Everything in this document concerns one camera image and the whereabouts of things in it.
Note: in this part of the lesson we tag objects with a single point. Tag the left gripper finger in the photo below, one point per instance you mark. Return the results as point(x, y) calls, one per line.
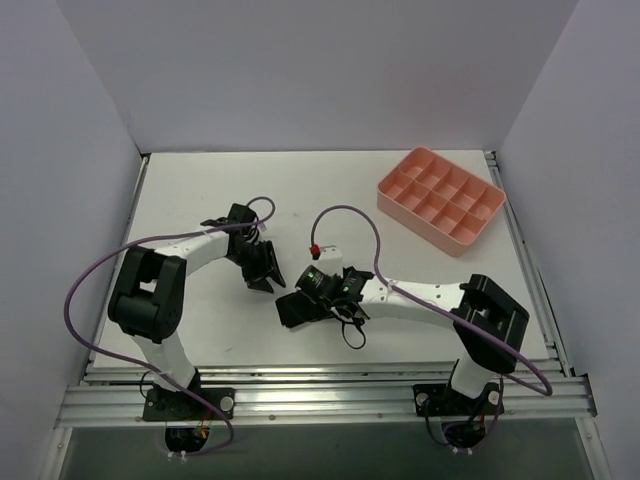
point(260, 285)
point(274, 273)

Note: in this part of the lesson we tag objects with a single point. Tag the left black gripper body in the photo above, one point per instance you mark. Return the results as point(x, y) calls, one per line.
point(257, 263)

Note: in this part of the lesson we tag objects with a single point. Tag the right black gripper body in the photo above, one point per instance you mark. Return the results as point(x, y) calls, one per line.
point(310, 304)

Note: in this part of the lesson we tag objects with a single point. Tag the black underwear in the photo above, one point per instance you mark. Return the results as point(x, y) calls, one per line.
point(296, 309)

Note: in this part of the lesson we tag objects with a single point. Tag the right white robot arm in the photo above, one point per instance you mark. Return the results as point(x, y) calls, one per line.
point(489, 323)

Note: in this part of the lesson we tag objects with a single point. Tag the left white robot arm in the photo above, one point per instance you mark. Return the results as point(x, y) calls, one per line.
point(148, 297)

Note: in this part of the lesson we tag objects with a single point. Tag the pink compartment tray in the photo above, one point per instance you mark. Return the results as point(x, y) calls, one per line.
point(438, 200)

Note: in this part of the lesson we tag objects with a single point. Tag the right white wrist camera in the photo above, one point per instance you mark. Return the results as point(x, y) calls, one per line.
point(327, 259)

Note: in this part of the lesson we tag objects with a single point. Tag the aluminium mounting rail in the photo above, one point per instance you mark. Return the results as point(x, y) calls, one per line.
point(374, 393)

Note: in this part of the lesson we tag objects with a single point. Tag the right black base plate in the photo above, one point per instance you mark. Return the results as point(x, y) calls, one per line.
point(440, 400)

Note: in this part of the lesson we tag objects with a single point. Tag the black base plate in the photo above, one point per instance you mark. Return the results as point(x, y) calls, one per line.
point(440, 400)
point(166, 406)

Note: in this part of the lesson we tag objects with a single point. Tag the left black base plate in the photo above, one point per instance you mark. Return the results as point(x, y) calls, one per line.
point(166, 406)

